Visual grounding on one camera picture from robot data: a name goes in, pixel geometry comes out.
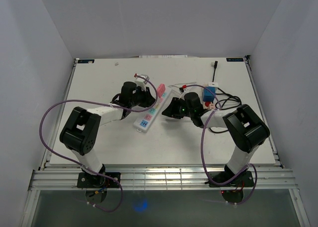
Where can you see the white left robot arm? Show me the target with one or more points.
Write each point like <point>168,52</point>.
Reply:
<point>81,128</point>

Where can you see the white multicolour power strip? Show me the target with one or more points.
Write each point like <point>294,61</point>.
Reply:
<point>145,120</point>

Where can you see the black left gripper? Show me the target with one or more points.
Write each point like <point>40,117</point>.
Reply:
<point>148,99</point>

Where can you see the blue cube socket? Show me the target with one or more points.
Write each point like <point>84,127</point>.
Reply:
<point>208,94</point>

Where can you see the beige red power strip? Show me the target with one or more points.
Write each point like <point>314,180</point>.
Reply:
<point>207,103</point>

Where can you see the papers at back edge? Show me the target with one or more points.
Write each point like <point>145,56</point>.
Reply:
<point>165,56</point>

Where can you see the white usb charger plug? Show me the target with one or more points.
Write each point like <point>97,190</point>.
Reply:
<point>213,84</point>

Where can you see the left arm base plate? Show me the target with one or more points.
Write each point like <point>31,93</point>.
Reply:
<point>86,180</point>

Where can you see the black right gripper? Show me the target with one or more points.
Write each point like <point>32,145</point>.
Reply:
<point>171,111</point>

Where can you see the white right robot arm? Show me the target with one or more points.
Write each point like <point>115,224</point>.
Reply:
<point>245,127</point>

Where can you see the pink plug adapter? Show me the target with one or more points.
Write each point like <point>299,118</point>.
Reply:
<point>160,90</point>

